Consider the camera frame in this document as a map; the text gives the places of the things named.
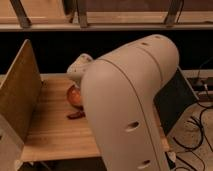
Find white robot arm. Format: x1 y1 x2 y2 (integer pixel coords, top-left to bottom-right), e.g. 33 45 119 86
67 34 179 171

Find orange ceramic bowl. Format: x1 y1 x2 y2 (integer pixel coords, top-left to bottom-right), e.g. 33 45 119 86
66 85 82 108

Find right dark side board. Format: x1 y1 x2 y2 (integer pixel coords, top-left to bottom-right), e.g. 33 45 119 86
154 68 198 135

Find left wooden side board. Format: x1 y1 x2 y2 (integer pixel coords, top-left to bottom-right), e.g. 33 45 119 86
0 39 42 171

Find power strip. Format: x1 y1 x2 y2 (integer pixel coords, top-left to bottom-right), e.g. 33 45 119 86
188 77 213 91

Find black floor cables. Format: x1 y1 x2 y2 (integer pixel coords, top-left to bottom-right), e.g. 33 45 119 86
166 56 213 171

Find wooden shelf rail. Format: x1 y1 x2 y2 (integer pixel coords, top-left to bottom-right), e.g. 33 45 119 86
0 0 213 31

